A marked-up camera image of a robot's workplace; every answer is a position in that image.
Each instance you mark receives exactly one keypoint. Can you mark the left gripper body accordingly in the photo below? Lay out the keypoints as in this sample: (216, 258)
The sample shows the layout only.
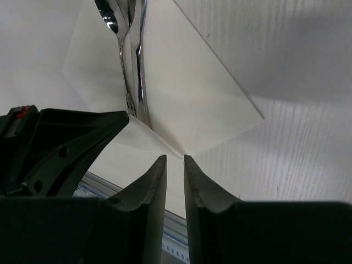
(17, 128)

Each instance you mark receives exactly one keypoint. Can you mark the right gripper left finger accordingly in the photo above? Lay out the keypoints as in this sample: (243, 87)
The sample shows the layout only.
(85, 230)

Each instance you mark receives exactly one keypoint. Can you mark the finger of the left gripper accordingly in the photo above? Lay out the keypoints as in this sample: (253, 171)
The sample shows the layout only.
(64, 145)

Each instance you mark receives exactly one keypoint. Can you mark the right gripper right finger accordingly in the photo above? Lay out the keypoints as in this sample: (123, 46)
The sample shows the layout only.
(225, 229)

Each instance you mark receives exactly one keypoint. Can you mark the white paper napkin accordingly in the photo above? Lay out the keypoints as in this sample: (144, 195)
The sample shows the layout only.
(194, 102)

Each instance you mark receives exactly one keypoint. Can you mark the silver spoon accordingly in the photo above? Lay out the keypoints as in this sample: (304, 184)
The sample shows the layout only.
(115, 15)

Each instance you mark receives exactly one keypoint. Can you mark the white slotted cable duct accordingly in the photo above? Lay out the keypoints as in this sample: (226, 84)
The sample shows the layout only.
(175, 248)

